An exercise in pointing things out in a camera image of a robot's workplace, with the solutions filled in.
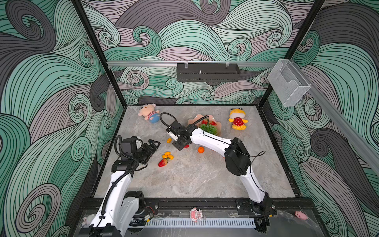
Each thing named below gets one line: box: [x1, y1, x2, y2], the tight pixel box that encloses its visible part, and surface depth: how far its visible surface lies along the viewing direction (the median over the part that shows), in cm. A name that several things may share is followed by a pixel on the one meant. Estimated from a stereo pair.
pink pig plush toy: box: [137, 103, 160, 124], surface depth 109 cm
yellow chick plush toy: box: [227, 107, 249, 131], surface depth 107 cm
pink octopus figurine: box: [189, 207, 203, 223], surface depth 70 cm
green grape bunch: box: [199, 123, 218, 136], surface depth 102 cm
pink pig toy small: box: [294, 210, 309, 221], surface depth 71 cm
